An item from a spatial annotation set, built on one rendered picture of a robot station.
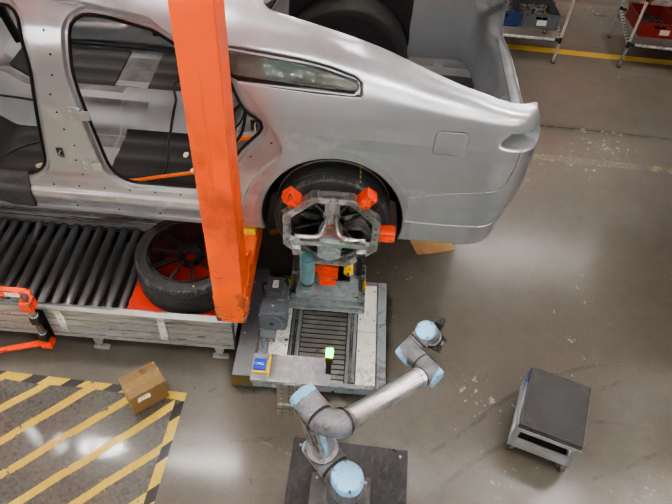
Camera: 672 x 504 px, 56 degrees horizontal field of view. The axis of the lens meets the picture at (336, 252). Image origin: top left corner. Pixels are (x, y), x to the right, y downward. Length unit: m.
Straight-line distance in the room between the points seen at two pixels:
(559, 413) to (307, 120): 2.07
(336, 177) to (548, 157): 2.80
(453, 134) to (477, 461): 1.85
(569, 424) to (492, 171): 1.42
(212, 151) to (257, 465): 1.84
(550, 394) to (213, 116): 2.37
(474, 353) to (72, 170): 2.66
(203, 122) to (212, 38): 0.37
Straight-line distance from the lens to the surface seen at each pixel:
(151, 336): 3.98
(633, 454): 4.20
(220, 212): 2.89
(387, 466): 3.40
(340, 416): 2.50
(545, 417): 3.69
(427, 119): 3.12
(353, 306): 4.06
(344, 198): 3.34
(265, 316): 3.74
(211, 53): 2.39
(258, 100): 3.12
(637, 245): 5.29
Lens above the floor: 3.41
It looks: 48 degrees down
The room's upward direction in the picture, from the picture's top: 4 degrees clockwise
